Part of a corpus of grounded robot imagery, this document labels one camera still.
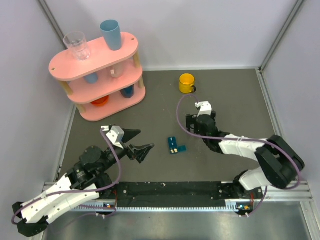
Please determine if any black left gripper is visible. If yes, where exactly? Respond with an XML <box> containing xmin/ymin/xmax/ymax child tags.
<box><xmin>98</xmin><ymin>128</ymin><xmax>155</xmax><ymax>174</ymax></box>

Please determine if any teal pill organizer box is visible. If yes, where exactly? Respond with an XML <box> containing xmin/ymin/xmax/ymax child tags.
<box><xmin>167</xmin><ymin>136</ymin><xmax>187</xmax><ymax>155</ymax></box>

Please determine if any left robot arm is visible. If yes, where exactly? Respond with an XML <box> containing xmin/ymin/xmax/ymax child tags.
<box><xmin>11</xmin><ymin>125</ymin><xmax>155</xmax><ymax>238</ymax></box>

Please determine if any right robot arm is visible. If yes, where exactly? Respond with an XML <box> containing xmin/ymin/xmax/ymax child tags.
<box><xmin>185</xmin><ymin>112</ymin><xmax>305</xmax><ymax>198</ymax></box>

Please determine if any yellow mug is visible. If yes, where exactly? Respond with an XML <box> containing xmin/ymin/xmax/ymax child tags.
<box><xmin>179</xmin><ymin>73</ymin><xmax>197</xmax><ymax>94</ymax></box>

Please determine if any dark blue faceted cup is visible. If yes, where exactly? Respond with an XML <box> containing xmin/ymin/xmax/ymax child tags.
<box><xmin>120</xmin><ymin>85</ymin><xmax>135</xmax><ymax>99</ymax></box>

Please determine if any orange plastic bowl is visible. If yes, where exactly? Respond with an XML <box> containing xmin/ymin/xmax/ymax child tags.
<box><xmin>90</xmin><ymin>95</ymin><xmax>109</xmax><ymax>107</ymax></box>

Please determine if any pink three-tier wooden shelf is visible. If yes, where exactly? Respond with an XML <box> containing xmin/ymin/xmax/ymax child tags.
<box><xmin>48</xmin><ymin>32</ymin><xmax>146</xmax><ymax>122</ymax></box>

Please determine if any small light blue cup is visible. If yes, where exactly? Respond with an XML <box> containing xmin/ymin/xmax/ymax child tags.
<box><xmin>83</xmin><ymin>72</ymin><xmax>99</xmax><ymax>84</ymax></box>

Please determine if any clear drinking glass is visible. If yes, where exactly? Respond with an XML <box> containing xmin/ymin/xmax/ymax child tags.
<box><xmin>63</xmin><ymin>31</ymin><xmax>91</xmax><ymax>61</ymax></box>

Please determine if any light blue plastic tumbler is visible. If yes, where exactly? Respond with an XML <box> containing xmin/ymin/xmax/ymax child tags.
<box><xmin>100</xmin><ymin>19</ymin><xmax>122</xmax><ymax>51</ymax></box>

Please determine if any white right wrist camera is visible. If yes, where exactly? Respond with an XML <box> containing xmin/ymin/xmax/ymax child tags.
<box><xmin>194</xmin><ymin>101</ymin><xmax>212</xmax><ymax>117</ymax></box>

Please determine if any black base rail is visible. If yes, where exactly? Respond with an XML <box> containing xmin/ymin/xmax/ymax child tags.
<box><xmin>115</xmin><ymin>181</ymin><xmax>263</xmax><ymax>208</ymax></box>

